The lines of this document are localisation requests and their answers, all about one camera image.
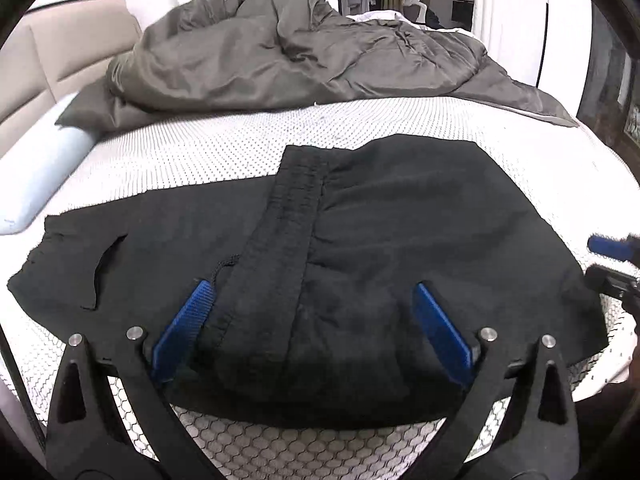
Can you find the black pants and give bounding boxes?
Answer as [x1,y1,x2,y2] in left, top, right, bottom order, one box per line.
[7,135,608,431]

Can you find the white bedding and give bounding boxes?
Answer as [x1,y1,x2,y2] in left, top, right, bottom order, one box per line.
[347,9,473,36]

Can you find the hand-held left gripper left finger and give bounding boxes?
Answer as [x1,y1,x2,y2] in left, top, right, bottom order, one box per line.
[42,280,216,480]

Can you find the beige padded headboard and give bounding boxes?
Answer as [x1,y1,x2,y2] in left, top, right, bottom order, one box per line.
[0,0,143,131]

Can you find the light blue pillow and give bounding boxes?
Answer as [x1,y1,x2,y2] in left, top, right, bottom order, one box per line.
[0,95,103,236]

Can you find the grey duvet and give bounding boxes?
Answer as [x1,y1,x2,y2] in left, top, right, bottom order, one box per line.
[55,0,581,133]

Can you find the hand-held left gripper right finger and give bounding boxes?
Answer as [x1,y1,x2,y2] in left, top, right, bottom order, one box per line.
[412,282,581,480]

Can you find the dark wooden cabinet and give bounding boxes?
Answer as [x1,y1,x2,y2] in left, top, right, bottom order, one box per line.
[580,2,640,153]

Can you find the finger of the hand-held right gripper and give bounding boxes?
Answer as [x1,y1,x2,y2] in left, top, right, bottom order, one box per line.
[587,232,640,259]
[585,264,640,317]

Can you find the white patterned mattress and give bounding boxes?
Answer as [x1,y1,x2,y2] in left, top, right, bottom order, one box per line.
[0,95,640,480]

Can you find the black cable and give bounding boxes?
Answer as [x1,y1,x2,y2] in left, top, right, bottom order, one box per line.
[0,332,48,461]

